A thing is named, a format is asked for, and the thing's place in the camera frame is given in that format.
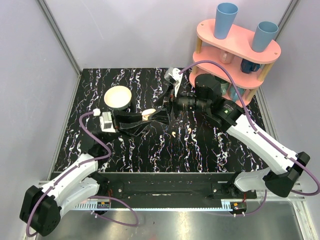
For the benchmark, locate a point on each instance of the green ceramic mug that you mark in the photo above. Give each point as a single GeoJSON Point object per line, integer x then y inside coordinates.
{"type": "Point", "coordinates": [224, 85]}

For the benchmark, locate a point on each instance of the white earbud case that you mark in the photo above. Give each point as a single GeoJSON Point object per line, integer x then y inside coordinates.
{"type": "Point", "coordinates": [147, 113]}

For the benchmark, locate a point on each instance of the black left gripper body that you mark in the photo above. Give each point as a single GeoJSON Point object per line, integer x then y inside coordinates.
{"type": "Point", "coordinates": [116, 122]}

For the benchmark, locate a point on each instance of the cream and green bowl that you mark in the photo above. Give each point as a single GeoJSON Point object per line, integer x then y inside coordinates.
{"type": "Point", "coordinates": [118, 97]}

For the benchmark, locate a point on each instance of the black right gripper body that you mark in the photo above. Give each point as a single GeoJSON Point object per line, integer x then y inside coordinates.
{"type": "Point", "coordinates": [186, 102]}

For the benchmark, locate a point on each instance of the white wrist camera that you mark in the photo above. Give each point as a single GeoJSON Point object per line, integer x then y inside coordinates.
{"type": "Point", "coordinates": [106, 120]}
{"type": "Point", "coordinates": [174, 77]}

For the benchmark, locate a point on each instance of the pink mug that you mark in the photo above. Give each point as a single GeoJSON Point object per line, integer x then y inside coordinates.
{"type": "Point", "coordinates": [226, 57]}

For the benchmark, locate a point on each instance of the light blue mug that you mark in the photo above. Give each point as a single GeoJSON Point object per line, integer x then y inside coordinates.
{"type": "Point", "coordinates": [233, 94]}

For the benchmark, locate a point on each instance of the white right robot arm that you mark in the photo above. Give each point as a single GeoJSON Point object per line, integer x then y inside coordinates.
{"type": "Point", "coordinates": [284, 166]}

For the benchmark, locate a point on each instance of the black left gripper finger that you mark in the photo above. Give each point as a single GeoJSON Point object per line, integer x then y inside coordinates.
{"type": "Point", "coordinates": [130, 117]}
{"type": "Point", "coordinates": [133, 129]}

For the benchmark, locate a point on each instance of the left blue plastic cup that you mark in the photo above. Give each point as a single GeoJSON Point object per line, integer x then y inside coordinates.
{"type": "Point", "coordinates": [225, 15]}

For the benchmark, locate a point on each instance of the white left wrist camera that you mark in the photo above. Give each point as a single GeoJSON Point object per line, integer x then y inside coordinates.
{"type": "Point", "coordinates": [106, 120]}

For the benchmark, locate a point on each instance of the pink three-tier shelf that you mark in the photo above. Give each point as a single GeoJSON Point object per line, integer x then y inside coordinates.
{"type": "Point", "coordinates": [237, 42]}

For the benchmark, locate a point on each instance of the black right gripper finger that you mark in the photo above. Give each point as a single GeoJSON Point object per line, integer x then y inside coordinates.
{"type": "Point", "coordinates": [160, 105]}
{"type": "Point", "coordinates": [160, 118]}

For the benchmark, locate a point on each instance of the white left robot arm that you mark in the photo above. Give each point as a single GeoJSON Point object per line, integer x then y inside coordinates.
{"type": "Point", "coordinates": [43, 207]}

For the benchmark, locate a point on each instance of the dark blue mug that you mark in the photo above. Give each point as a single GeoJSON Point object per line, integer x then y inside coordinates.
{"type": "Point", "coordinates": [247, 66]}

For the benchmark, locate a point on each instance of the blue plastic cup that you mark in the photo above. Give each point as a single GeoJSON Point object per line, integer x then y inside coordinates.
{"type": "Point", "coordinates": [225, 15]}
{"type": "Point", "coordinates": [264, 34]}

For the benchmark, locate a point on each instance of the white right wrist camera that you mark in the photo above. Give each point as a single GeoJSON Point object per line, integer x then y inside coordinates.
{"type": "Point", "coordinates": [174, 77]}

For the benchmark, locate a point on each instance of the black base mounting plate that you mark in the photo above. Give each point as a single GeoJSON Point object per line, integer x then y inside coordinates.
{"type": "Point", "coordinates": [146, 184]}

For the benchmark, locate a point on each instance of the right blue plastic cup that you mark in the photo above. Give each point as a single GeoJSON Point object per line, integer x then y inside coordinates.
{"type": "Point", "coordinates": [264, 34]}

